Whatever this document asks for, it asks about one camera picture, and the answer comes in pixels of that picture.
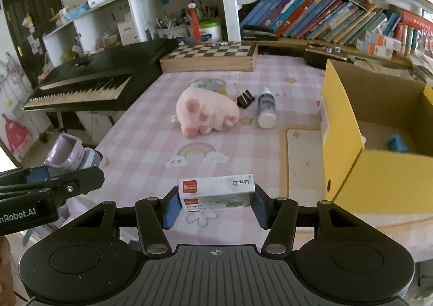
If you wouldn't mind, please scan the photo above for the pink plush toy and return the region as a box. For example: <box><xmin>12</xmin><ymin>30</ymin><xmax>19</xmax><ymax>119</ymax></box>
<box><xmin>176</xmin><ymin>87</ymin><xmax>241</xmax><ymax>139</ymax></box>

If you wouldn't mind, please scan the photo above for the pink checked cloth desktop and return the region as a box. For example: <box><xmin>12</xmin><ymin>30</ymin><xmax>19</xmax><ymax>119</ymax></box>
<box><xmin>51</xmin><ymin>56</ymin><xmax>433</xmax><ymax>262</ymax></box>

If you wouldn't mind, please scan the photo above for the pen holder with pens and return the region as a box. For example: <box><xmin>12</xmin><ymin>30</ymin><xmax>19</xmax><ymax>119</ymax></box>
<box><xmin>156</xmin><ymin>10</ymin><xmax>190</xmax><ymax>39</ymax></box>

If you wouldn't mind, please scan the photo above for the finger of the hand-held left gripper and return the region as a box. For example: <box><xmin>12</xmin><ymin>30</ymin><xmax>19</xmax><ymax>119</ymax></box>
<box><xmin>0</xmin><ymin>167</ymin><xmax>105</xmax><ymax>207</ymax></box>
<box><xmin>0</xmin><ymin>167</ymin><xmax>55</xmax><ymax>188</ymax></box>

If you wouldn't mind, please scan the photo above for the white canister with green lid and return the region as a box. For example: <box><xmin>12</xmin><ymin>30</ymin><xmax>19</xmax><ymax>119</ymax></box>
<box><xmin>198</xmin><ymin>20</ymin><xmax>222</xmax><ymax>43</ymax></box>

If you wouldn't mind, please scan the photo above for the row of leaning books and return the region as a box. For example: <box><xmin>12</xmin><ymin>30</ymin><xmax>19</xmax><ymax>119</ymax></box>
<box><xmin>241</xmin><ymin>0</ymin><xmax>433</xmax><ymax>56</ymax></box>

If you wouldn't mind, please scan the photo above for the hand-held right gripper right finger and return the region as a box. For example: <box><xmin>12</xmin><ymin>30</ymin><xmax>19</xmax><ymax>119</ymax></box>
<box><xmin>252</xmin><ymin>184</ymin><xmax>364</xmax><ymax>257</ymax></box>

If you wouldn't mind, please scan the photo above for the black electronic keyboard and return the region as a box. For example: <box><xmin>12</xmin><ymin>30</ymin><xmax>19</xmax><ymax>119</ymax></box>
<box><xmin>22</xmin><ymin>38</ymin><xmax>180</xmax><ymax>112</ymax></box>

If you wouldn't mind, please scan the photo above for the orange white small box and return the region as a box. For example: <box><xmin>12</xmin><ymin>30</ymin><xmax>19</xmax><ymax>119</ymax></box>
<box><xmin>356</xmin><ymin>38</ymin><xmax>395</xmax><ymax>59</ymax></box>
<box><xmin>372</xmin><ymin>31</ymin><xmax>403</xmax><ymax>50</ymax></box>

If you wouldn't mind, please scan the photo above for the cartoon wall sticker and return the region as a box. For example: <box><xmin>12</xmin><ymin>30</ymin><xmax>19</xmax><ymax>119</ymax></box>
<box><xmin>0</xmin><ymin>52</ymin><xmax>34</xmax><ymax>158</ymax></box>

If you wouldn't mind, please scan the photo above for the blue tissue pack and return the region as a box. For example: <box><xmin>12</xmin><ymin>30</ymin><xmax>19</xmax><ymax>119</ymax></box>
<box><xmin>64</xmin><ymin>4</ymin><xmax>91</xmax><ymax>21</ymax></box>

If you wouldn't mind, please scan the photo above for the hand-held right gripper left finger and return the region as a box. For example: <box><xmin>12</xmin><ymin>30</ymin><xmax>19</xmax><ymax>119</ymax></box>
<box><xmin>73</xmin><ymin>186</ymin><xmax>180</xmax><ymax>257</ymax></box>

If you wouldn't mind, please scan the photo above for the black binder clip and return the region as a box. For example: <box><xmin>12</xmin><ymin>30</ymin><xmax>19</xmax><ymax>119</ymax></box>
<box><xmin>236</xmin><ymin>89</ymin><xmax>255</xmax><ymax>109</ymax></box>

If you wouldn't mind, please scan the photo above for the white box with red label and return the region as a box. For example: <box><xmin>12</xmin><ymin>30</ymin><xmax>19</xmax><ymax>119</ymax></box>
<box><xmin>117</xmin><ymin>20</ymin><xmax>140</xmax><ymax>46</ymax></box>

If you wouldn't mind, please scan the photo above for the person's left forearm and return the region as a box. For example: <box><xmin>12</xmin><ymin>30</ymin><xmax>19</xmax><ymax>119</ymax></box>
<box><xmin>0</xmin><ymin>235</ymin><xmax>16</xmax><ymax>306</ymax></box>

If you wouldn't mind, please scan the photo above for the black keyboard stand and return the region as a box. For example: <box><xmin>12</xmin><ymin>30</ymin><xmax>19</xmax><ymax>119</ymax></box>
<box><xmin>39</xmin><ymin>110</ymin><xmax>117</xmax><ymax>144</ymax></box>

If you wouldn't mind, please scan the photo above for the blue clay lump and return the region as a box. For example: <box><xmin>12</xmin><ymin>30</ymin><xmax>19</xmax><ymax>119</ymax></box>
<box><xmin>387</xmin><ymin>135</ymin><xmax>409</xmax><ymax>154</ymax></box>

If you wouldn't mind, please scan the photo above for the yellow cardboard box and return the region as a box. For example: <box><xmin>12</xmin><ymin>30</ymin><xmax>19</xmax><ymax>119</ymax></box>
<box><xmin>320</xmin><ymin>59</ymin><xmax>433</xmax><ymax>215</ymax></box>

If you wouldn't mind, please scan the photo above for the grey toy truck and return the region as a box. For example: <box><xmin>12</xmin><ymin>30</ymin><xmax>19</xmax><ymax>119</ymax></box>
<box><xmin>44</xmin><ymin>133</ymin><xmax>104</xmax><ymax>178</ymax></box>

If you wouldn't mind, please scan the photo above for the red hanging tube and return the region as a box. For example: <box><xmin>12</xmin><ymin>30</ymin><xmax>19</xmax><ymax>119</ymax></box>
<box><xmin>188</xmin><ymin>3</ymin><xmax>201</xmax><ymax>41</ymax></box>

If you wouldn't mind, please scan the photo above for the wooden chessboard box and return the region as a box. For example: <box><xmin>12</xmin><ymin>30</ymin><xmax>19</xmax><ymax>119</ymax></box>
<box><xmin>159</xmin><ymin>41</ymin><xmax>258</xmax><ymax>74</ymax></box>

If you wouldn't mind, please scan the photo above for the glitter glue bottle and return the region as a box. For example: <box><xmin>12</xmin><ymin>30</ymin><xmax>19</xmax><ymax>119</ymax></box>
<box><xmin>257</xmin><ymin>87</ymin><xmax>277</xmax><ymax>129</ymax></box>

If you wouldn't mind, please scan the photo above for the dark drawer box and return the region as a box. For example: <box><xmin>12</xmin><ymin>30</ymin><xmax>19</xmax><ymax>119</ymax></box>
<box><xmin>304</xmin><ymin>43</ymin><xmax>349</xmax><ymax>70</ymax></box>

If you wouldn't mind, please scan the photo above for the dark door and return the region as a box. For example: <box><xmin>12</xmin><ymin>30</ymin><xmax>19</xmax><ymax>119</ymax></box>
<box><xmin>0</xmin><ymin>0</ymin><xmax>65</xmax><ymax>90</ymax></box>

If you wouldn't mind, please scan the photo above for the yellow tape roll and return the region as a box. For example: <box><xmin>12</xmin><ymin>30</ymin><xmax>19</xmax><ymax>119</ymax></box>
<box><xmin>188</xmin><ymin>78</ymin><xmax>228</xmax><ymax>97</ymax></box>

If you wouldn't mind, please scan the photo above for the white red staple box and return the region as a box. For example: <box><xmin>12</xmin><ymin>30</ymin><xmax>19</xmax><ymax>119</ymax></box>
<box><xmin>179</xmin><ymin>175</ymin><xmax>256</xmax><ymax>213</ymax></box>

